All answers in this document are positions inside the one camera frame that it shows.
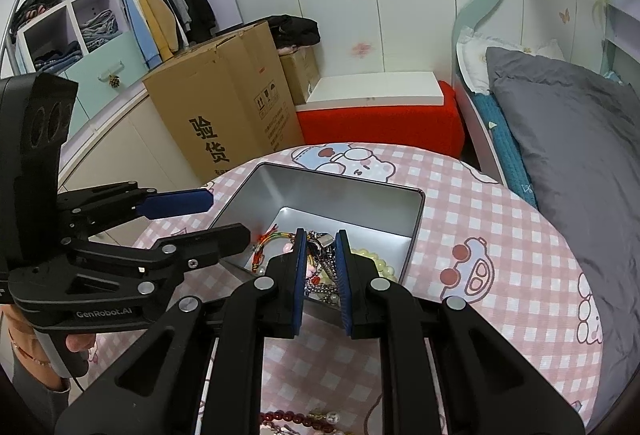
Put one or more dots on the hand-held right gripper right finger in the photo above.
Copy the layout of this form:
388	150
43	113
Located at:
345	285

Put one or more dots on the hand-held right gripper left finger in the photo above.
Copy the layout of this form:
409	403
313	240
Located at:
300	275

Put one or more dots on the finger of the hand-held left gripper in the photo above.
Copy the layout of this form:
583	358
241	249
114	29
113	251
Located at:
180	202
210	245

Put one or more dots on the grey metal tin box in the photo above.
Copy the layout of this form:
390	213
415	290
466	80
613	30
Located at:
280	190

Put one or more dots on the pile of mixed jewelry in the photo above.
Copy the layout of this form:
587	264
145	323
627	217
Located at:
295	422

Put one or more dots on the person's left hand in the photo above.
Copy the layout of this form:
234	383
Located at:
80	344

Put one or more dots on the white curved cabinet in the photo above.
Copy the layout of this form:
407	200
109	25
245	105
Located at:
125	140

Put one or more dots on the large cardboard box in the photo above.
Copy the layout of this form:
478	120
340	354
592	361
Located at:
215	105

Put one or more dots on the folded blue clothes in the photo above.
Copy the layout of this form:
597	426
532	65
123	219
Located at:
57	56

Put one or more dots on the teal drawer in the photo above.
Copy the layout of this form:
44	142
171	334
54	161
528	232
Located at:
100	70

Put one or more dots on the pine cone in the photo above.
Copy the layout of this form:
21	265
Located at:
114	82

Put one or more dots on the round table with checked cloth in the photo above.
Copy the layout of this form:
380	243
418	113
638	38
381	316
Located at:
475	215

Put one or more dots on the folded grey clothes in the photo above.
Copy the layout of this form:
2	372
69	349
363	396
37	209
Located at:
100	31

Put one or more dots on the dark clothes pile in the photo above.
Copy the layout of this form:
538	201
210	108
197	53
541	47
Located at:
35	5

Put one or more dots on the red ottoman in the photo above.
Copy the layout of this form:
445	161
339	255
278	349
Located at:
380	127

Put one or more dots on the small cardboard box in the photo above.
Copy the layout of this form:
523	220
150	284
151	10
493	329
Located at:
300	75

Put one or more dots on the row of hanging clothes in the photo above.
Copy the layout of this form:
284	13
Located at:
160	10

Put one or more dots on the white board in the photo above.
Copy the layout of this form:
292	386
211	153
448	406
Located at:
375	87

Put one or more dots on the black garment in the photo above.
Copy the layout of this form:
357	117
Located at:
290	29

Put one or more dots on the teal waffle blanket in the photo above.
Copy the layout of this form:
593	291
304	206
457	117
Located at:
505	150

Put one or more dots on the faded pink butterfly sticker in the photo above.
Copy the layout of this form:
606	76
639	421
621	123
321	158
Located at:
362	50

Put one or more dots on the white pillow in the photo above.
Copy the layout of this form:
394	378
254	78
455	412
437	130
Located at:
472	60

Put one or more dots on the grey blanket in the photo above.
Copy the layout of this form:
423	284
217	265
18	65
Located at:
575	165

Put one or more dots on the small tan butterfly sticker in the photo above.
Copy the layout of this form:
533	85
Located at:
565	15

